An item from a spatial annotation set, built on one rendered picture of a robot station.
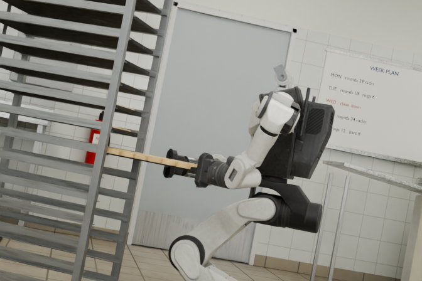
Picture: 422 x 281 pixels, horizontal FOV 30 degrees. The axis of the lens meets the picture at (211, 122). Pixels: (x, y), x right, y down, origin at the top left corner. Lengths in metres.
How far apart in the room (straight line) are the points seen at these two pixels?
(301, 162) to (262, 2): 4.05
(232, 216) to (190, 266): 0.25
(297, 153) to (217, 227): 0.42
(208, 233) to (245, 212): 0.17
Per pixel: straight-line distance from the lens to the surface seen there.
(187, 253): 3.03
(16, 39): 3.20
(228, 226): 3.03
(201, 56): 6.75
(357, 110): 7.04
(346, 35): 7.07
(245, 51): 6.83
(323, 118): 2.96
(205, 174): 2.76
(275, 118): 2.53
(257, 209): 2.98
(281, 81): 3.03
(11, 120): 3.64
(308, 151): 2.95
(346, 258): 7.10
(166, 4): 3.46
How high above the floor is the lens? 0.82
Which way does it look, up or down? 3 degrees up
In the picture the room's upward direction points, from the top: 11 degrees clockwise
